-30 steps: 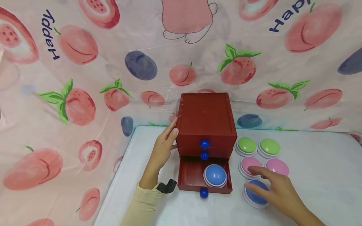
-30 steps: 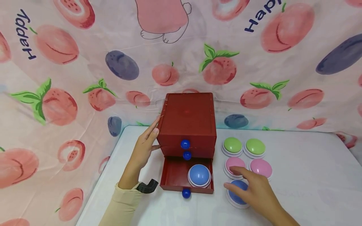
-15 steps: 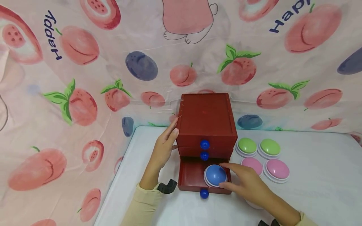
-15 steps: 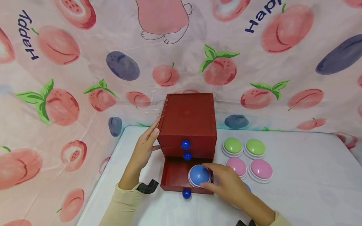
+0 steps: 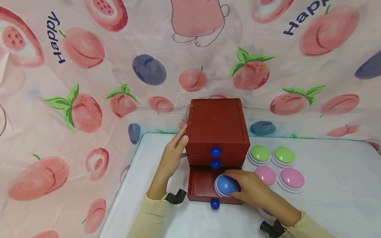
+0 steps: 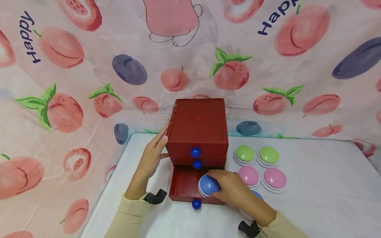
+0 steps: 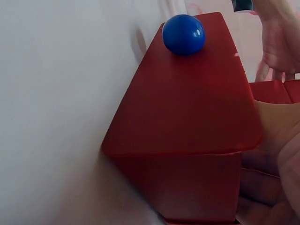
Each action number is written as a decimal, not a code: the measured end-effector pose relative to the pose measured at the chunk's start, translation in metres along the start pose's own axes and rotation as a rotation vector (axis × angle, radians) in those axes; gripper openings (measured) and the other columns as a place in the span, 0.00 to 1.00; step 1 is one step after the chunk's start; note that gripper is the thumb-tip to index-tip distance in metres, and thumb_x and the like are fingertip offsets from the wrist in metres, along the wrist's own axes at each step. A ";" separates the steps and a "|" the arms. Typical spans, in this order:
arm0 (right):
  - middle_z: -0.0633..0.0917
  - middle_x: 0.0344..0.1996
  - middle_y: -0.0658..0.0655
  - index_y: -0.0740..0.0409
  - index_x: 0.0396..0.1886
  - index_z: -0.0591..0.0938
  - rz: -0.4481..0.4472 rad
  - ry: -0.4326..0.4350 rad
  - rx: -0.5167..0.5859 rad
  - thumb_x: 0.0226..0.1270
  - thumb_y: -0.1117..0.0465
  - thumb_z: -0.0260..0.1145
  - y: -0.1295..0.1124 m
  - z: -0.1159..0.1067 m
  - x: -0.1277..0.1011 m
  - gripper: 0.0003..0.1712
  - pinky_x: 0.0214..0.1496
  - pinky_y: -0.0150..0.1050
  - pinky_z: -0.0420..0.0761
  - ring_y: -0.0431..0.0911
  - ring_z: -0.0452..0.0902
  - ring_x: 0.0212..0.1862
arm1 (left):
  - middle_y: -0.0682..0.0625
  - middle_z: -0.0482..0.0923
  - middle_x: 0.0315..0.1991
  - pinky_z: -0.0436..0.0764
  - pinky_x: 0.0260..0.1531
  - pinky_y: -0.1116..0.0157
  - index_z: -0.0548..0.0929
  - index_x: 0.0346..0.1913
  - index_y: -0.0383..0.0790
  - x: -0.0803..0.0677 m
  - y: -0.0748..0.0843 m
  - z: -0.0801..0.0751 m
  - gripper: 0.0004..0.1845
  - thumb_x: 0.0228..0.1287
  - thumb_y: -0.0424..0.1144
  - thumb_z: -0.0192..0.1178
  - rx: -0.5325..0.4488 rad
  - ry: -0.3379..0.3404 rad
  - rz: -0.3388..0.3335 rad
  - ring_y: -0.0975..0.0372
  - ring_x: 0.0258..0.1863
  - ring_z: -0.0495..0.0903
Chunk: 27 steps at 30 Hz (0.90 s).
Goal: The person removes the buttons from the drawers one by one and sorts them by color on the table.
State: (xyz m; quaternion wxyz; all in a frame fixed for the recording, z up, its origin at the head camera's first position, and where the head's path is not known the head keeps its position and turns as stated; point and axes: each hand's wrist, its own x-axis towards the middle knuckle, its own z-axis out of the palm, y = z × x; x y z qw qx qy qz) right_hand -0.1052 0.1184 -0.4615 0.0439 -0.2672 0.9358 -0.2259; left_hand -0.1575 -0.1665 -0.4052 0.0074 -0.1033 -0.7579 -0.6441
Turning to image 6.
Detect person's left hand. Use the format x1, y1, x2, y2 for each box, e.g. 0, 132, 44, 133
135, 123, 170, 186

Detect black wrist band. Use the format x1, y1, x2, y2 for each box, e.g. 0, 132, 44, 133
143, 188, 168, 205
238, 219, 263, 238

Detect green dome button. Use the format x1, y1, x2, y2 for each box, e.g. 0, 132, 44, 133
256, 146, 280, 168
233, 145, 256, 166

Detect pink dome button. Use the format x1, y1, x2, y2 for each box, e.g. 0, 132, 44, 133
237, 166, 261, 190
260, 168, 288, 194

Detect person's right hand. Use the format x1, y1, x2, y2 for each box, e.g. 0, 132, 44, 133
207, 169, 268, 221

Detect person's left forearm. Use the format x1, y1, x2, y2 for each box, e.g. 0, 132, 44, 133
104, 177, 152, 238

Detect blue dome button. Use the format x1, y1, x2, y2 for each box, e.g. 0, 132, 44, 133
238, 191, 265, 221
198, 175, 222, 198

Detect red wooden drawer cabinet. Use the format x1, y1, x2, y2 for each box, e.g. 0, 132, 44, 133
165, 98, 229, 168

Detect person's right forearm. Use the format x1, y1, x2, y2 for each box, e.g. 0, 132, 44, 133
253, 203, 311, 238

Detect red drawer with blue knob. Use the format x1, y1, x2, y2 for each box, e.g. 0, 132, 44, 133
169, 154, 228, 170
168, 165, 226, 210
166, 143, 229, 158

